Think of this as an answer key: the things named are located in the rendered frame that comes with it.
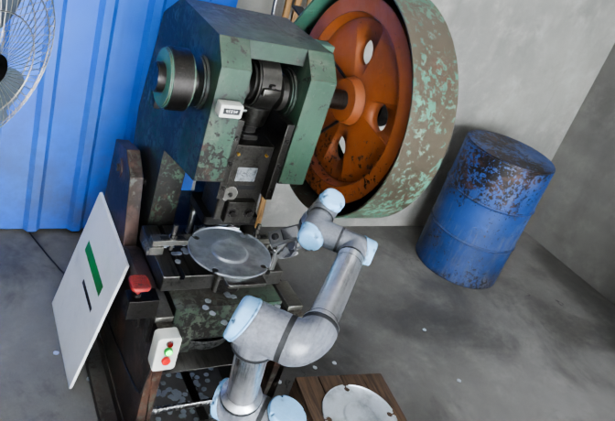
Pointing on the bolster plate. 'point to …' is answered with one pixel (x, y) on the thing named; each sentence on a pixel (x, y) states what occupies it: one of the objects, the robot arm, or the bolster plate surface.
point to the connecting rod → (266, 80)
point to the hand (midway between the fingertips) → (277, 254)
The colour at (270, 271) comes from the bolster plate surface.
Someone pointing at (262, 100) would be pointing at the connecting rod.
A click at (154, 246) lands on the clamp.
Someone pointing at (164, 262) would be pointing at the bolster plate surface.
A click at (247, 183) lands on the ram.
